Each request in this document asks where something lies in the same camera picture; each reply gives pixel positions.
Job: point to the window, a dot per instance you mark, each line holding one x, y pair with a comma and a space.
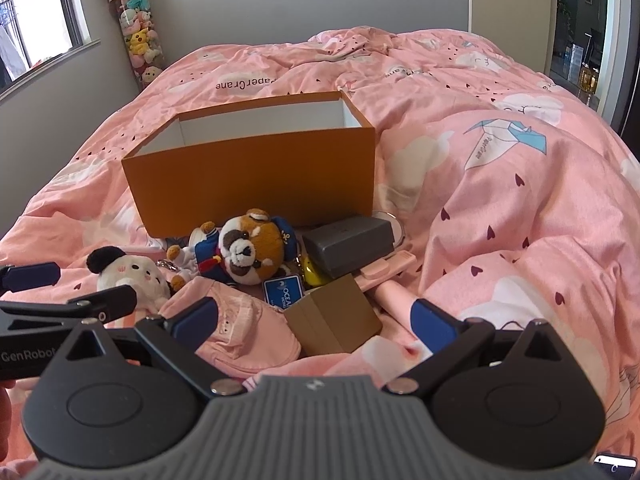
35, 5

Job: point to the pink case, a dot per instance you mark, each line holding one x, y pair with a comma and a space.
385, 266

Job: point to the orange cardboard box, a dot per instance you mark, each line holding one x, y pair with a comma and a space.
250, 180

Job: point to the brown cardboard box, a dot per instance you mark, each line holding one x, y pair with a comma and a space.
332, 317

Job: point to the brown plush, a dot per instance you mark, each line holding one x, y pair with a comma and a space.
250, 247

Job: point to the pack of yellow bottles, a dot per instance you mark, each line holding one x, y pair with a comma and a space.
588, 79

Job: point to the blue card tag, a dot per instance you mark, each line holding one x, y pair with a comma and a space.
284, 291

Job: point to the grey box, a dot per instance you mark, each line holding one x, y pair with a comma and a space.
347, 245

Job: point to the yellow tape measure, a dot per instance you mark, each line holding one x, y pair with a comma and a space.
314, 272

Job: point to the pink cap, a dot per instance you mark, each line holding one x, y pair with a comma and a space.
250, 330

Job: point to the white panda plush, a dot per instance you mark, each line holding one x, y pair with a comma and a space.
132, 275

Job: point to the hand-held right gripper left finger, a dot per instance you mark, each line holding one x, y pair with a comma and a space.
196, 321

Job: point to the white hanging garment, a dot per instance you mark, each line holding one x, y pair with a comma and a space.
11, 52

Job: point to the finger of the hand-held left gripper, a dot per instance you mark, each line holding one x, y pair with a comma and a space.
32, 276
107, 300

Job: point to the clear tube of plush toys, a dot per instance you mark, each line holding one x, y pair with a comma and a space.
140, 40

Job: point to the pink printed quilt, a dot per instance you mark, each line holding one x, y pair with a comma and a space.
500, 185

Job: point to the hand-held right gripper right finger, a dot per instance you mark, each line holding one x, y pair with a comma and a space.
431, 322

